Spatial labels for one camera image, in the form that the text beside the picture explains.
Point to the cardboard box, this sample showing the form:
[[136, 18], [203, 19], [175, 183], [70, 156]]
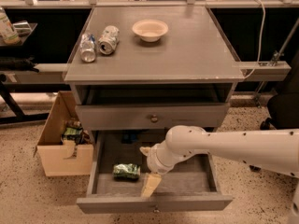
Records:
[[59, 158]]

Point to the closed grey top drawer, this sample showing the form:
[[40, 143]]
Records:
[[137, 117]]

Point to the brass top drawer knob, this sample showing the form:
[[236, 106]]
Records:
[[153, 118]]

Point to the silver foil packet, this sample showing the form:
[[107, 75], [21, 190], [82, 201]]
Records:
[[22, 28]]

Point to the black office chair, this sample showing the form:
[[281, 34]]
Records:
[[285, 106]]

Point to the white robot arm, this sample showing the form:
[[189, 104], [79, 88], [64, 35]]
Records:
[[191, 140]]

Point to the white green soda can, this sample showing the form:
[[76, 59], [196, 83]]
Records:
[[108, 40]]

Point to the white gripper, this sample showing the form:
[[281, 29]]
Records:
[[153, 161]]

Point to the crushed green can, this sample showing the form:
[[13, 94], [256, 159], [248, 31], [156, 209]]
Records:
[[126, 171]]

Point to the silver blue soda can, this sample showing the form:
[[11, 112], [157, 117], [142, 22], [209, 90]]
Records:
[[87, 48]]

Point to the grey drawer cabinet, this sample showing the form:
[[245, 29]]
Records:
[[191, 64]]

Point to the snack packets in box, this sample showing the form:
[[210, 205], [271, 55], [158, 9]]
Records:
[[74, 131]]

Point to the green label bottle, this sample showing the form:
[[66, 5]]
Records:
[[7, 31]]

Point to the open grey middle drawer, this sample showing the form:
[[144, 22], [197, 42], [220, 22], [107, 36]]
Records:
[[191, 186]]

